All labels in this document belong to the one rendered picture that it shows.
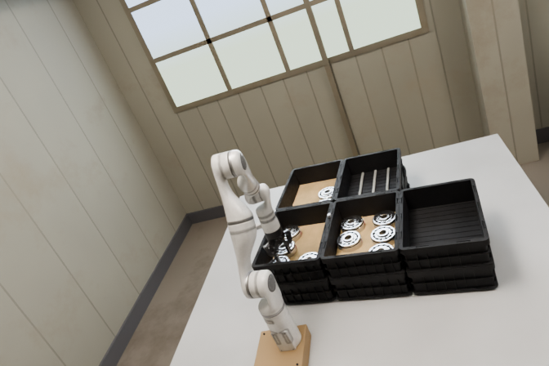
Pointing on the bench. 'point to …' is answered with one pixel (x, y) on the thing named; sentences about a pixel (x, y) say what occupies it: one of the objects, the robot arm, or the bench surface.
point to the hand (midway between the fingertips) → (283, 254)
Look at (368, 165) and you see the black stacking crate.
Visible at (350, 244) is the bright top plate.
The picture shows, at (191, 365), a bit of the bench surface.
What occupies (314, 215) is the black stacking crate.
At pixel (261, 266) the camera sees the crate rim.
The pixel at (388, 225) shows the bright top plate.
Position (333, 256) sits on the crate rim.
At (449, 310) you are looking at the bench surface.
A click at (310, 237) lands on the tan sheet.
